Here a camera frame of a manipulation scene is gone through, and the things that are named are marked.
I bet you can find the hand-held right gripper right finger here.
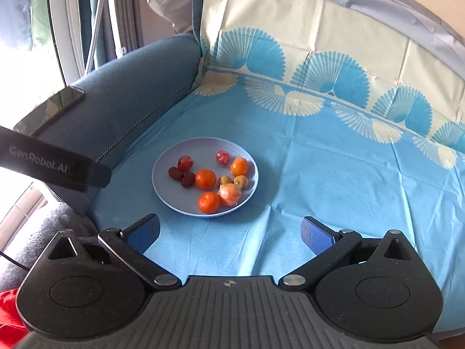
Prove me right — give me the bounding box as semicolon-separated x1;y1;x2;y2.
279;216;422;291

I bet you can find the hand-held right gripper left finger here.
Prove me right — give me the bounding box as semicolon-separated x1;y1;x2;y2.
45;214;182;291

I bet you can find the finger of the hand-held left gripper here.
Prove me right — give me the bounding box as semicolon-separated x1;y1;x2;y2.
86;161;112;191

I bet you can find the small orange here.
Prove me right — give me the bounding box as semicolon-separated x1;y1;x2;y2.
195;169;217;190
230;156;250;177
198;191;221;214

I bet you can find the peeled tangerine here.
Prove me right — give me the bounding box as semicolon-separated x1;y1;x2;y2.
217;184;243;207

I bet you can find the pale blue plate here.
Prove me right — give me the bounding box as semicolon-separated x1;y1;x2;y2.
151;137;259;218

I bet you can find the black smartphone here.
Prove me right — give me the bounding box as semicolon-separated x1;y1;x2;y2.
14;86;85;137

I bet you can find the blue and cream patterned cloth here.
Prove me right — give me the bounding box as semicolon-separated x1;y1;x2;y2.
89;0;465;339

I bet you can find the grey cloth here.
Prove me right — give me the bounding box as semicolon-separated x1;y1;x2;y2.
0;204;102;291

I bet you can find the blue-grey sofa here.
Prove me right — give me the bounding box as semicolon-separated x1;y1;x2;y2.
15;34;204;204

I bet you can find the grey metal rod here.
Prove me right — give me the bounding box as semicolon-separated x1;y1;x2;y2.
84;0;108;77

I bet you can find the red cloth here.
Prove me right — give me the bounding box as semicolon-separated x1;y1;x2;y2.
0;287;30;346

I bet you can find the beige curtain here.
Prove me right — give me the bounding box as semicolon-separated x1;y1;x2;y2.
105;0;146;60

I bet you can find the black cable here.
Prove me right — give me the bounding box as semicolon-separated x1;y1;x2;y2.
0;250;30;270

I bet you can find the white window frame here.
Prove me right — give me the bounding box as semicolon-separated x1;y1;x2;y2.
45;0;86;88

